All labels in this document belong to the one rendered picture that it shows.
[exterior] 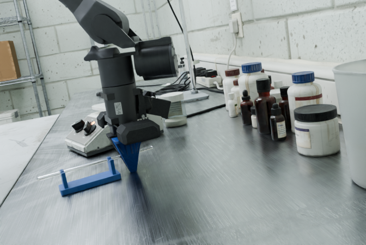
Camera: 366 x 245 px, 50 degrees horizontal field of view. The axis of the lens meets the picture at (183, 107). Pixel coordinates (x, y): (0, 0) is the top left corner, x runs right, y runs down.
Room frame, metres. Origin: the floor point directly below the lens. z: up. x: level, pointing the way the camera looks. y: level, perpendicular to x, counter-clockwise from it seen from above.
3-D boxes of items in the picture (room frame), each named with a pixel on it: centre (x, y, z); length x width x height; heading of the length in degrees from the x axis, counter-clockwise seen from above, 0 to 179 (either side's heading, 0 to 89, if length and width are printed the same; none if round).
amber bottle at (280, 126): (0.72, -0.17, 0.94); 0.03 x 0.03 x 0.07
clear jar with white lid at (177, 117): (0.98, 0.02, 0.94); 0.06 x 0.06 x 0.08
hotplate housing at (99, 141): (0.91, 0.16, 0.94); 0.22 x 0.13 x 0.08; 124
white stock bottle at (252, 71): (0.93, -0.18, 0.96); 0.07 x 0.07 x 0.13
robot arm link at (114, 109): (0.66, 0.10, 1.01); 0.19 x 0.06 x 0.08; 23
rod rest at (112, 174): (0.63, 0.17, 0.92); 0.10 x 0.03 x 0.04; 113
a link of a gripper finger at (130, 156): (0.64, 0.10, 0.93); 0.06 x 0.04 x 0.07; 113
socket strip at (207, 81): (1.72, -0.11, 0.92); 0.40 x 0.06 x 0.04; 10
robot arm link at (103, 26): (0.66, 0.06, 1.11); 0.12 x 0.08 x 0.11; 84
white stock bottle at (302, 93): (0.74, -0.24, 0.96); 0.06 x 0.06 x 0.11
